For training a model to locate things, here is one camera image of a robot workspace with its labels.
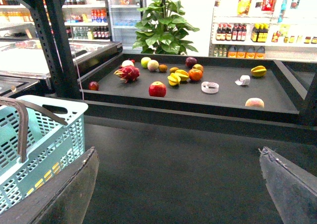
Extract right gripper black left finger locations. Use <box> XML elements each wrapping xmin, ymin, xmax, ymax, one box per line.
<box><xmin>0</xmin><ymin>147</ymin><xmax>99</xmax><ymax>224</ymax></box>

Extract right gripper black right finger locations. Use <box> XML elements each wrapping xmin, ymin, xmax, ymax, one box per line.
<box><xmin>260</xmin><ymin>147</ymin><xmax>317</xmax><ymax>224</ymax></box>

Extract yellow mango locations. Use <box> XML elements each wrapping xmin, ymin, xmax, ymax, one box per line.
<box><xmin>25</xmin><ymin>162</ymin><xmax>62</xmax><ymax>197</ymax></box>

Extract light blue plastic basket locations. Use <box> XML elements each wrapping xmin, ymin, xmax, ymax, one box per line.
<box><xmin>0</xmin><ymin>95</ymin><xmax>88</xmax><ymax>213</ymax></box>

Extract grey-brown basket handle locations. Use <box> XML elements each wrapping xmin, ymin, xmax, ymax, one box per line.
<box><xmin>0</xmin><ymin>97</ymin><xmax>68</xmax><ymax>163</ymax></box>

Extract green red mango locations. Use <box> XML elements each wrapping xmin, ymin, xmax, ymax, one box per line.
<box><xmin>192</xmin><ymin>64</ymin><xmax>204</xmax><ymax>73</ymax></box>

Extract pale pink peach front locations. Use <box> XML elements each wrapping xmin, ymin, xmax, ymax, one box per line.
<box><xmin>245</xmin><ymin>98</ymin><xmax>264</xmax><ymax>108</ymax></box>

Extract black fruit display tray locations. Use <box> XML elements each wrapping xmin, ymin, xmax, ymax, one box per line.
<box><xmin>81</xmin><ymin>53</ymin><xmax>307</xmax><ymax>123</ymax></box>

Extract small dark red apple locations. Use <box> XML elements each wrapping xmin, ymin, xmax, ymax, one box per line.
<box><xmin>88</xmin><ymin>81</ymin><xmax>100</xmax><ymax>91</ymax></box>

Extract yellow starfruit far right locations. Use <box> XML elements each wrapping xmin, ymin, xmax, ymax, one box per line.
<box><xmin>251</xmin><ymin>65</ymin><xmax>267</xmax><ymax>77</ymax></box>

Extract yellow starfruit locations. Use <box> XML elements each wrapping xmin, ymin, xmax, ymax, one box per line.
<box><xmin>175</xmin><ymin>69</ymin><xmax>189</xmax><ymax>82</ymax></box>
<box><xmin>167</xmin><ymin>73</ymin><xmax>181</xmax><ymax>86</ymax></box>
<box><xmin>251</xmin><ymin>65</ymin><xmax>267</xmax><ymax>77</ymax></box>

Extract near glass-top chest freezer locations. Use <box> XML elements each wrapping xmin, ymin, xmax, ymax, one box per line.
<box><xmin>0</xmin><ymin>75</ymin><xmax>41</xmax><ymax>98</ymax></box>

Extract glass-top chest freezer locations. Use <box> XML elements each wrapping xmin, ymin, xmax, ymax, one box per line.
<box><xmin>0</xmin><ymin>75</ymin><xmax>41</xmax><ymax>98</ymax></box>
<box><xmin>0</xmin><ymin>37</ymin><xmax>124</xmax><ymax>78</ymax></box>

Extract pink dragon fruit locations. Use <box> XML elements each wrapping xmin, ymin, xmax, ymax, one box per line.
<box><xmin>114</xmin><ymin>65</ymin><xmax>140</xmax><ymax>83</ymax></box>

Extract large red apple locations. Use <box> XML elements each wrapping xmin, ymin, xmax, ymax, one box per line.
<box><xmin>149</xmin><ymin>81</ymin><xmax>166</xmax><ymax>97</ymax></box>

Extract far glass-top chest freezer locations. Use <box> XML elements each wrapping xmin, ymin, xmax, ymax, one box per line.
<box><xmin>0</xmin><ymin>37</ymin><xmax>124</xmax><ymax>78</ymax></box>

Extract white onion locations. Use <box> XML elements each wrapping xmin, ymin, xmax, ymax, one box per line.
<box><xmin>121</xmin><ymin>60</ymin><xmax>134</xmax><ymax>67</ymax></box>

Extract orange oil jugs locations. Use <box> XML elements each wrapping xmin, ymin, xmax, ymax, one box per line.
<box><xmin>226</xmin><ymin>45</ymin><xmax>265</xmax><ymax>59</ymax></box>

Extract orange persimmon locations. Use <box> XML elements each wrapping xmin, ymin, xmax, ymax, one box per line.
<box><xmin>188</xmin><ymin>68</ymin><xmax>203</xmax><ymax>81</ymax></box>

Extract yellow starfruit behind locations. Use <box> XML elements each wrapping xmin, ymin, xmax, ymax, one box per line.
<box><xmin>175</xmin><ymin>69</ymin><xmax>189</xmax><ymax>82</ymax></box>

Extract green apple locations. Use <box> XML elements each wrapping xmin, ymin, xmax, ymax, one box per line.
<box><xmin>141</xmin><ymin>56</ymin><xmax>151</xmax><ymax>68</ymax></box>

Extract pale peach fruit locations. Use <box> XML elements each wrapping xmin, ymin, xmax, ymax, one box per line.
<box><xmin>147</xmin><ymin>59</ymin><xmax>159</xmax><ymax>71</ymax></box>

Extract yellow-capped sauce bottles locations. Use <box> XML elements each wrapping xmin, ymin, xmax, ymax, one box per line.
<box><xmin>251</xmin><ymin>23</ymin><xmax>269</xmax><ymax>43</ymax></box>

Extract yellow starfruit front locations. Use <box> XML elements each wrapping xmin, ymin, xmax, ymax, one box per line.
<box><xmin>167</xmin><ymin>73</ymin><xmax>181</xmax><ymax>86</ymax></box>

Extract brown kiwi near peach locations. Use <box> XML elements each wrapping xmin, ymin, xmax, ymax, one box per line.
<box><xmin>158</xmin><ymin>64</ymin><xmax>168</xmax><ymax>73</ymax></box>

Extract dark purple plum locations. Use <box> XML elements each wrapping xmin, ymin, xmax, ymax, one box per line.
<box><xmin>185</xmin><ymin>56</ymin><xmax>197</xmax><ymax>68</ymax></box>

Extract dark soy sauce bottles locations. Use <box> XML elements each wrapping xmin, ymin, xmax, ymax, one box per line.
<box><xmin>215</xmin><ymin>23</ymin><xmax>247</xmax><ymax>41</ymax></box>

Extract brown kiwi near starfruit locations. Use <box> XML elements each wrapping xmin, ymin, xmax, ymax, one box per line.
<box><xmin>169</xmin><ymin>67</ymin><xmax>179</xmax><ymax>73</ymax></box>

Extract right white condiment shelf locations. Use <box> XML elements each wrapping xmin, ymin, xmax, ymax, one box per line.
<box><xmin>209</xmin><ymin>0</ymin><xmax>317</xmax><ymax>62</ymax></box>

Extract hanging red snack bag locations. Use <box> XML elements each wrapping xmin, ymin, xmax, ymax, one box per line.
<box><xmin>261</xmin><ymin>0</ymin><xmax>274</xmax><ymax>11</ymax></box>

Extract hanging orange snack bag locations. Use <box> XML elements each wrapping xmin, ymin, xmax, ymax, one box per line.
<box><xmin>237</xmin><ymin>0</ymin><xmax>252</xmax><ymax>16</ymax></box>

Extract left drinks shelf unit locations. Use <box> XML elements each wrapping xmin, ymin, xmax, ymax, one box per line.
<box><xmin>0</xmin><ymin>0</ymin><xmax>109</xmax><ymax>40</ymax></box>

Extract green potted plant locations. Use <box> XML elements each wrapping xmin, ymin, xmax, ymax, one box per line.
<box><xmin>132</xmin><ymin>0</ymin><xmax>200</xmax><ymax>55</ymax></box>

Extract glass door fridge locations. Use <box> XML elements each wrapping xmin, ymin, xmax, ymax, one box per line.
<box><xmin>107</xmin><ymin>0</ymin><xmax>145</xmax><ymax>54</ymax></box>

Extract white tape ring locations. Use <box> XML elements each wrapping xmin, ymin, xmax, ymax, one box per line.
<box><xmin>201</xmin><ymin>81</ymin><xmax>220</xmax><ymax>95</ymax></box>

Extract black steel rack post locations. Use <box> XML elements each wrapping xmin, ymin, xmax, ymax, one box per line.
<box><xmin>17</xmin><ymin>0</ymin><xmax>81</xmax><ymax>99</ymax></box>

